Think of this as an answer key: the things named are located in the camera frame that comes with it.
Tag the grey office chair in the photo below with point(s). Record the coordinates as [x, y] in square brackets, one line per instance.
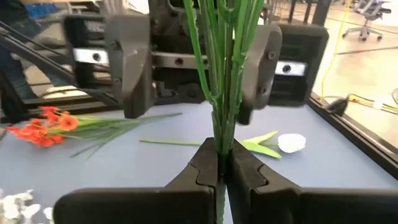
[370, 12]

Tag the orange flower bunch grassy stems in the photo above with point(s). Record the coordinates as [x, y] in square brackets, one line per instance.
[66, 122]

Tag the white artificial tulip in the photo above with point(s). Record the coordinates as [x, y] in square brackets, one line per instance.
[291, 143]

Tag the black aluminium table frame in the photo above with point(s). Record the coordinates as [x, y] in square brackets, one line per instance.
[357, 141]

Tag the person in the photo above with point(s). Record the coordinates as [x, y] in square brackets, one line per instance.
[17, 74]

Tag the white flower bunch green stems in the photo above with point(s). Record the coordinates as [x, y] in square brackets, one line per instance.
[12, 208]
[224, 130]

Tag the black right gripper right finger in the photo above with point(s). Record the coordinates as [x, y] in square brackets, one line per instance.
[311, 208]

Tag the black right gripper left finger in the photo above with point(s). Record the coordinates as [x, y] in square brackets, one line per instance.
[140, 205]

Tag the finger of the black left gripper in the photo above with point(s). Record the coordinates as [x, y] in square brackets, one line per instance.
[261, 71]
[130, 62]

